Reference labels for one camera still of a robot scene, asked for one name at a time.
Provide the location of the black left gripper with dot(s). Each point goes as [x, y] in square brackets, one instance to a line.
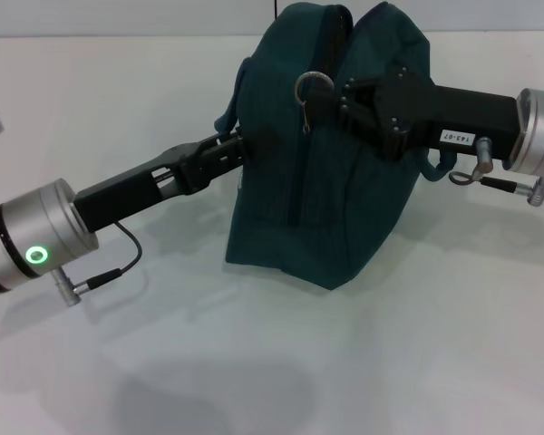
[131, 186]

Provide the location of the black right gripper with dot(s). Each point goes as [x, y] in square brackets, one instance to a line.
[453, 118]

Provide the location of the teal insulated lunch bag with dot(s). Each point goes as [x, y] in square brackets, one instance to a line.
[308, 204]

